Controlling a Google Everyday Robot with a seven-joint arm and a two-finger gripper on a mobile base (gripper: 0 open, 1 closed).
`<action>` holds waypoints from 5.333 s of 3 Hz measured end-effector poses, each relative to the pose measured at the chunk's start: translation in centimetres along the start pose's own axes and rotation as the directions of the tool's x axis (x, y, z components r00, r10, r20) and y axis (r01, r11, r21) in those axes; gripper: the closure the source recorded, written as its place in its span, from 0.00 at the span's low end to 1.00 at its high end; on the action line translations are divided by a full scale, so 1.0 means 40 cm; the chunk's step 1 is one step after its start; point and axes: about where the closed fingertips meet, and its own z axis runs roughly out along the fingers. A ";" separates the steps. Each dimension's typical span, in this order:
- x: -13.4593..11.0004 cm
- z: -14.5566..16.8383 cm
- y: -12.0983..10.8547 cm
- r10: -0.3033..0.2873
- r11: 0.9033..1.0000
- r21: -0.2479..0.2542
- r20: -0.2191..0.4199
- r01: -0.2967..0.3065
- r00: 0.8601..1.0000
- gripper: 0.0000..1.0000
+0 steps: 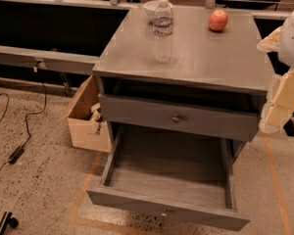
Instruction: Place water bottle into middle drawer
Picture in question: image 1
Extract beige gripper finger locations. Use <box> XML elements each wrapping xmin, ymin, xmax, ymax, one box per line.
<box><xmin>257</xmin><ymin>26</ymin><xmax>281</xmax><ymax>53</ymax></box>
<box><xmin>259</xmin><ymin>68</ymin><xmax>294</xmax><ymax>134</ymax></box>

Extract clear plastic water bottle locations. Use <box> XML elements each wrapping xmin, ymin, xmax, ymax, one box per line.
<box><xmin>153</xmin><ymin>0</ymin><xmax>173</xmax><ymax>63</ymax></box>

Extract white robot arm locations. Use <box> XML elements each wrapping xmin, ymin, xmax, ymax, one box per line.
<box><xmin>257</xmin><ymin>11</ymin><xmax>294</xmax><ymax>134</ymax></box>

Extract grey top drawer with knob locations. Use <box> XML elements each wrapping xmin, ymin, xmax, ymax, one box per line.
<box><xmin>99</xmin><ymin>94</ymin><xmax>258</xmax><ymax>141</ymax></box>

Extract grey wooden drawer cabinet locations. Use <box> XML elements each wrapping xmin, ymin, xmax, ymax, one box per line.
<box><xmin>92</xmin><ymin>5</ymin><xmax>276</xmax><ymax>164</ymax></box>

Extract open grey middle drawer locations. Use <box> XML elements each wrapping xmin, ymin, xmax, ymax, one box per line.
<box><xmin>87</xmin><ymin>125</ymin><xmax>250</xmax><ymax>231</ymax></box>

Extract red apple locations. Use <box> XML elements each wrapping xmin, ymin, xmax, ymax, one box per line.
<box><xmin>208</xmin><ymin>10</ymin><xmax>228</xmax><ymax>31</ymax></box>

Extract white ceramic bowl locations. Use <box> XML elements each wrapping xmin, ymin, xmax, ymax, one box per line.
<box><xmin>144</xmin><ymin>0</ymin><xmax>172</xmax><ymax>22</ymax></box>

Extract crumpled items in box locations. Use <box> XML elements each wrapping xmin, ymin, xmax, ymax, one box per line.
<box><xmin>90</xmin><ymin>103</ymin><xmax>103</xmax><ymax>122</ymax></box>

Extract cardboard box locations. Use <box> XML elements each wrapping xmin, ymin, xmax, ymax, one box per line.
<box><xmin>60</xmin><ymin>75</ymin><xmax>112</xmax><ymax>153</ymax></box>

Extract black caster wheel base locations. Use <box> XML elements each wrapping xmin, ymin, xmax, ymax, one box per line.
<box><xmin>0</xmin><ymin>211</ymin><xmax>19</xmax><ymax>235</ymax></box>

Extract grey metal rail beam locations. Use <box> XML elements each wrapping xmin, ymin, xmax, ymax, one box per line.
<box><xmin>0</xmin><ymin>46</ymin><xmax>98</xmax><ymax>75</ymax></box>

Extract black power adapter with cable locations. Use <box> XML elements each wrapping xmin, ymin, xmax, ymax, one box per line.
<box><xmin>0</xmin><ymin>84</ymin><xmax>47</xmax><ymax>171</ymax></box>

